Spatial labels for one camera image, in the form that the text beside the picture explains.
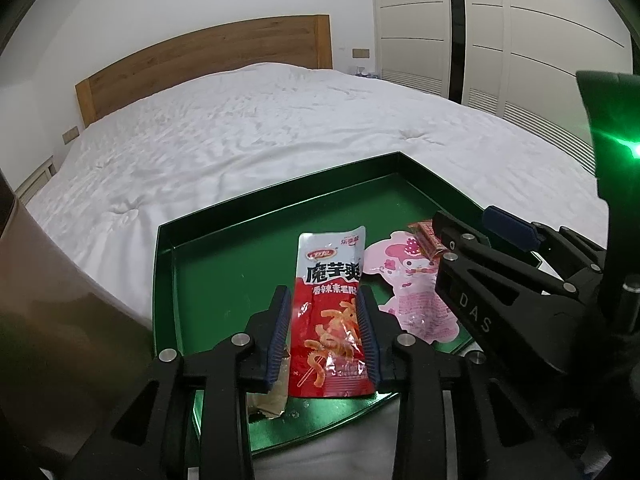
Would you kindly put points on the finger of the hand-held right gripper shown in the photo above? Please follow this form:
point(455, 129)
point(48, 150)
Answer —
point(510, 225)
point(465, 240)

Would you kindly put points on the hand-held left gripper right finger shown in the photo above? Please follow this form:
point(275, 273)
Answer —
point(367, 335)

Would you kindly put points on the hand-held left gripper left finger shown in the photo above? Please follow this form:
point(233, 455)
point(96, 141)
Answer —
point(280, 335)

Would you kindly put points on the small red snack bar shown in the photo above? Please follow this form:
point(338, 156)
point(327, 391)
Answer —
point(425, 237)

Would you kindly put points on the pink cartoon character snack packet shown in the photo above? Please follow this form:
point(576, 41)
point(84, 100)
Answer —
point(400, 280)

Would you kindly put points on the small beige snack packet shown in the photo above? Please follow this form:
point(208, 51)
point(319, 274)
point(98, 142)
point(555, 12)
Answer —
point(272, 400)

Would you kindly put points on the red konjac snack pouch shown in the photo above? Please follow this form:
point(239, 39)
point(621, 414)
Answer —
point(325, 285)

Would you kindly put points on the green tray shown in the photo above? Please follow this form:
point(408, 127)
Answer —
point(225, 270)

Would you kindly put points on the white wardrobe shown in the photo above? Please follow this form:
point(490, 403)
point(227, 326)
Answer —
point(525, 35)

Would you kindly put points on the small dark bedside objects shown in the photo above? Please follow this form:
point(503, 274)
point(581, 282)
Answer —
point(367, 72)

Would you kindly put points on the brown and black electric kettle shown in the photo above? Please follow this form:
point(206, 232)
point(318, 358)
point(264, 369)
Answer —
point(50, 285)

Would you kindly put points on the white slatted radiator cover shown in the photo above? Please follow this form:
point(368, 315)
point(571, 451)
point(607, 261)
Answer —
point(35, 180)

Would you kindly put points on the wooden headboard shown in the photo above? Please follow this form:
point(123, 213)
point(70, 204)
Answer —
point(200, 55)

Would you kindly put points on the beige wall switch plate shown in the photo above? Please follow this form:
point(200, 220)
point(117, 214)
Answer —
point(71, 135)
point(360, 52)

